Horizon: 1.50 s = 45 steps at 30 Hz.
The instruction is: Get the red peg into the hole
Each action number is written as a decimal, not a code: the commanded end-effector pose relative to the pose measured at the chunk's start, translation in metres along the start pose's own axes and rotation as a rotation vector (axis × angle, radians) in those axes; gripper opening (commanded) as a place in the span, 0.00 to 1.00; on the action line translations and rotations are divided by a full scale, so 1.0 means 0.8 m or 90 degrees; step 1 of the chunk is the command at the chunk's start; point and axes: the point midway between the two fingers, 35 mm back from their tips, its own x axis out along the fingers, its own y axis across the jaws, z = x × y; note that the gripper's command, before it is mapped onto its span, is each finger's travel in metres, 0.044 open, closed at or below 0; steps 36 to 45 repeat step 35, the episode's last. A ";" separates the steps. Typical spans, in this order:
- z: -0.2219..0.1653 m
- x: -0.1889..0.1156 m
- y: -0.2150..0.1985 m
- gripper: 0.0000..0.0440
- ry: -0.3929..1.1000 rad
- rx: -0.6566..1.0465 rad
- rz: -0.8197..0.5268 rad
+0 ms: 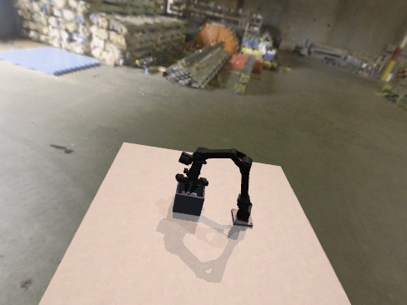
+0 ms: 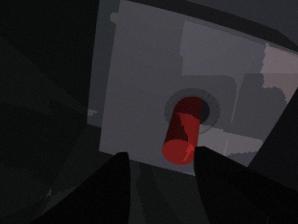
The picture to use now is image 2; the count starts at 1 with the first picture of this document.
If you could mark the red peg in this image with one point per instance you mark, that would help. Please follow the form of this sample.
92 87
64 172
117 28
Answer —
182 135

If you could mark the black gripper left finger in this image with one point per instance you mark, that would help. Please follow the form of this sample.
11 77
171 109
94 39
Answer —
104 198

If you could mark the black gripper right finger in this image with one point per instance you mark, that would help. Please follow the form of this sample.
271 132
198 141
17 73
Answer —
232 194

